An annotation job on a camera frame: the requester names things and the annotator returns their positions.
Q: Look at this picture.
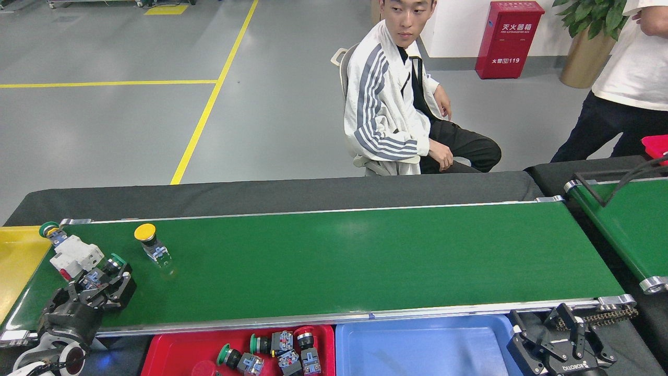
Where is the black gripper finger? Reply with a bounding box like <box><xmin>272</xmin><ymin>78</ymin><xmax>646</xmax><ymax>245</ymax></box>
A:
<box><xmin>507</xmin><ymin>309</ymin><xmax>563</xmax><ymax>375</ymax></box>
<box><xmin>54</xmin><ymin>273</ymin><xmax>103</xmax><ymax>307</ymax></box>
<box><xmin>547</xmin><ymin>303</ymin><xmax>618</xmax><ymax>365</ymax></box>
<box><xmin>96</xmin><ymin>263</ymin><xmax>138</xmax><ymax>312</ymax></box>

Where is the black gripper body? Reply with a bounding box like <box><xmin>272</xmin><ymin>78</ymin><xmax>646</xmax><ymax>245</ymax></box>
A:
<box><xmin>39</xmin><ymin>299</ymin><xmax>104</xmax><ymax>348</ymax></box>
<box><xmin>547</xmin><ymin>351</ymin><xmax>615</xmax><ymax>376</ymax></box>

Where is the green push button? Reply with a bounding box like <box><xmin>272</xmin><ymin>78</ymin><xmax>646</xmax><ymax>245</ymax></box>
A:
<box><xmin>217</xmin><ymin>343</ymin><xmax>265</xmax><ymax>375</ymax></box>
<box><xmin>249</xmin><ymin>331</ymin><xmax>294</xmax><ymax>357</ymax></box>
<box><xmin>39</xmin><ymin>221</ymin><xmax>68</xmax><ymax>246</ymax></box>
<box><xmin>81</xmin><ymin>253</ymin><xmax>127</xmax><ymax>290</ymax></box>

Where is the white circuit breaker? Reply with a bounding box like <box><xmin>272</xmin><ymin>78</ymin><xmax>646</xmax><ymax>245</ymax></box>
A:
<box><xmin>50</xmin><ymin>235</ymin><xmax>105</xmax><ymax>281</ymax></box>

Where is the yellow plastic tray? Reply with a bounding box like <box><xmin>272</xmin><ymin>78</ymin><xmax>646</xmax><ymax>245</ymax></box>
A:
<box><xmin>0</xmin><ymin>226</ymin><xmax>53</xmax><ymax>324</ymax></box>

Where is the red plastic tray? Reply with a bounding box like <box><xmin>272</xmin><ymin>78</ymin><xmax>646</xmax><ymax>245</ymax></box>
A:
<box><xmin>141</xmin><ymin>325</ymin><xmax>336</xmax><ymax>376</ymax></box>

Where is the blue plastic tray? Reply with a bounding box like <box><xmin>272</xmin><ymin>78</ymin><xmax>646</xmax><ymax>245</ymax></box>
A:
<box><xmin>335</xmin><ymin>314</ymin><xmax>522</xmax><ymax>376</ymax></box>

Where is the short green conveyor belt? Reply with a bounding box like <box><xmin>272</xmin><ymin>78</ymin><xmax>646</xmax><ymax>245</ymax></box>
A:
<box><xmin>564</xmin><ymin>177</ymin><xmax>668</xmax><ymax>294</ymax></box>

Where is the long green conveyor belt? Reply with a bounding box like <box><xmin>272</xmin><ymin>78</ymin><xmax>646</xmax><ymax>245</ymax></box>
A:
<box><xmin>0</xmin><ymin>196</ymin><xmax>637</xmax><ymax>348</ymax></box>

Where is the seated person's right hand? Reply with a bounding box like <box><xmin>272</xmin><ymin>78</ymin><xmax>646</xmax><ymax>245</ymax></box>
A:
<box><xmin>428</xmin><ymin>138</ymin><xmax>455</xmax><ymax>172</ymax></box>

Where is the seated person's left hand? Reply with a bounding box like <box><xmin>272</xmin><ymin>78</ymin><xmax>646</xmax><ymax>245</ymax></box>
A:
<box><xmin>433</xmin><ymin>85</ymin><xmax>452</xmax><ymax>121</ymax></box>

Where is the yellow push button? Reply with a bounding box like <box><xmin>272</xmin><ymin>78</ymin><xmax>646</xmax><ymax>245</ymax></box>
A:
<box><xmin>134</xmin><ymin>224</ymin><xmax>173</xmax><ymax>269</ymax></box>

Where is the red parts bin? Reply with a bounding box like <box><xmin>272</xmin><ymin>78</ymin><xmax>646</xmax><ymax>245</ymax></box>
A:
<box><xmin>641</xmin><ymin>135</ymin><xmax>668</xmax><ymax>167</ymax></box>

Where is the tan plant pot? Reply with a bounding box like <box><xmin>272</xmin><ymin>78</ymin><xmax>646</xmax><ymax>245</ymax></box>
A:
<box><xmin>560</xmin><ymin>29</ymin><xmax>619</xmax><ymax>89</ymax></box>

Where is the standing person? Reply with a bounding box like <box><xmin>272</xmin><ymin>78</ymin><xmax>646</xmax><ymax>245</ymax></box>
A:
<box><xmin>551</xmin><ymin>0</ymin><xmax>668</xmax><ymax>163</ymax></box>

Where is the seated person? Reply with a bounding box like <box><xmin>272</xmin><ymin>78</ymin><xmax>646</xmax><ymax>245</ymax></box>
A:
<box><xmin>342</xmin><ymin>0</ymin><xmax>503</xmax><ymax>177</ymax></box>

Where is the metal rack on wheels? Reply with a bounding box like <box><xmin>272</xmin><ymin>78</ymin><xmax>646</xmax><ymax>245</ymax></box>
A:
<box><xmin>46</xmin><ymin>0</ymin><xmax>144</xmax><ymax>8</ymax></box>

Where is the red fire extinguisher box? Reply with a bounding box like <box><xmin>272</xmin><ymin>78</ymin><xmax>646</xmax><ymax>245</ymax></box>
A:
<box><xmin>475</xmin><ymin>0</ymin><xmax>545</xmax><ymax>80</ymax></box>

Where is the green leafy plant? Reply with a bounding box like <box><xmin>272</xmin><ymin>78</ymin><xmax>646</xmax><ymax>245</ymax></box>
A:
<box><xmin>552</xmin><ymin>0</ymin><xmax>632</xmax><ymax>41</ymax></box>

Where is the grey office chair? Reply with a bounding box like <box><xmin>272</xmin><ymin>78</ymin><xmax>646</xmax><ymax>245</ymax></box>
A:
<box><xmin>331</xmin><ymin>43</ymin><xmax>397</xmax><ymax>177</ymax></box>

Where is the black conveyor drive chain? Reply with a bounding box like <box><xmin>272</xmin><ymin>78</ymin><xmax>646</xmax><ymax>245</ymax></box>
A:
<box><xmin>553</xmin><ymin>305</ymin><xmax>638</xmax><ymax>331</ymax></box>

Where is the black cable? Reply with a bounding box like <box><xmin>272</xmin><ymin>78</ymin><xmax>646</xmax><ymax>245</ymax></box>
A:
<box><xmin>573</xmin><ymin>154</ymin><xmax>668</xmax><ymax>208</ymax></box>

